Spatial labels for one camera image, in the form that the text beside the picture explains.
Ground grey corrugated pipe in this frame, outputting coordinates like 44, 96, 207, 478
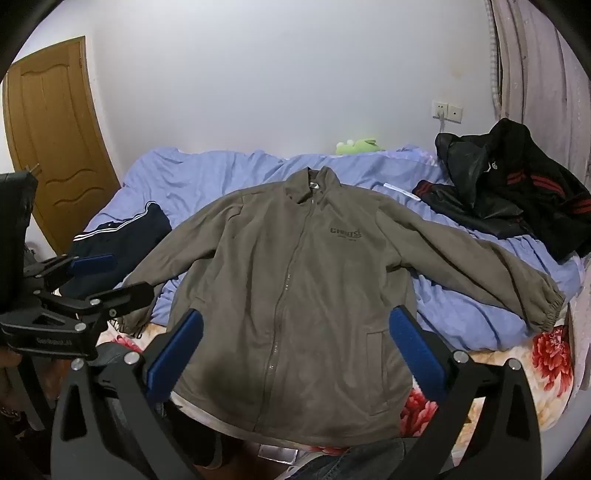
488, 9, 503, 109

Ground navy pants with white stripes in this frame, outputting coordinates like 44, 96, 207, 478
59, 200, 172, 298

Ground black jacket with red stripes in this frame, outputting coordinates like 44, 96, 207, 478
412, 117, 591, 261

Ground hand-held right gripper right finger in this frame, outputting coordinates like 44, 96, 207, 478
389, 306, 542, 480

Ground olive zip jacket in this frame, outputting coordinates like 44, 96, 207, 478
111, 166, 565, 450

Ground pale pink curtain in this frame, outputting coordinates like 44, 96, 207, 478
489, 0, 591, 195

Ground floral blanket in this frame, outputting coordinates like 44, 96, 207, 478
108, 318, 578, 462

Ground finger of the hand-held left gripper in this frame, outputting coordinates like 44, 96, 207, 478
39, 282, 157, 331
23, 252, 117, 289

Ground brown wooden door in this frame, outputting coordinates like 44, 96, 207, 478
2, 36, 122, 254

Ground light blue bedsheet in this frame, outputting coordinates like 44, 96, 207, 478
85, 144, 583, 342

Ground green plush toy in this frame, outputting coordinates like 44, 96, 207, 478
335, 134, 386, 155

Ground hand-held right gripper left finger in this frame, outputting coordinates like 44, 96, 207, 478
50, 308, 218, 480

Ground white paper strip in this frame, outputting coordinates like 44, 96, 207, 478
383, 182, 422, 201

